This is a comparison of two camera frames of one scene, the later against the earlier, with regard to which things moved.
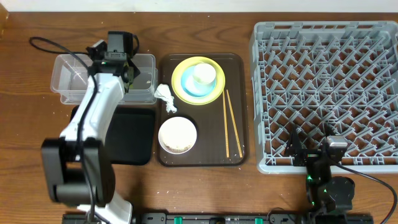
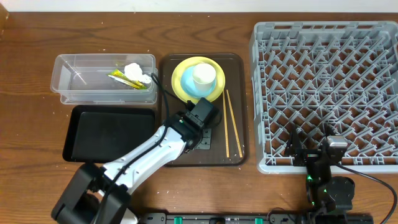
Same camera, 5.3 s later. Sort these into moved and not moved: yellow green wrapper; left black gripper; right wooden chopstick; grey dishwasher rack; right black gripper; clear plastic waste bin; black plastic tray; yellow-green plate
Moved: left black gripper; yellow green wrapper
Not moved: grey dishwasher rack; right wooden chopstick; yellow-green plate; black plastic tray; right black gripper; clear plastic waste bin
